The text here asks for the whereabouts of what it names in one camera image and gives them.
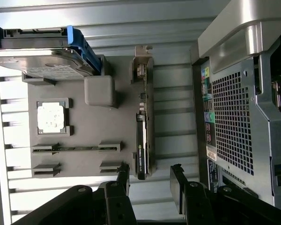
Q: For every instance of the grey parts rack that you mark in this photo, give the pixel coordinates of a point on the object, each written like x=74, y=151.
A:
x=91, y=126

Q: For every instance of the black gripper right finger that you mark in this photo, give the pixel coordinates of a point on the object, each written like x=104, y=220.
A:
x=201, y=206

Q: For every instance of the silver CPU chip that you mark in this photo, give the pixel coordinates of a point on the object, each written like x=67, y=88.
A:
x=51, y=117

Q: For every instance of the hard disk in blue bracket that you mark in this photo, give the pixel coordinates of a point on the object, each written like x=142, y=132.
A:
x=37, y=65

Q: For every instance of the open grey PC case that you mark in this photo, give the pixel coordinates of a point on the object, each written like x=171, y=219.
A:
x=264, y=140

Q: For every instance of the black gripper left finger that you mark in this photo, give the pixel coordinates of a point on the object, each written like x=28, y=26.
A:
x=61, y=211

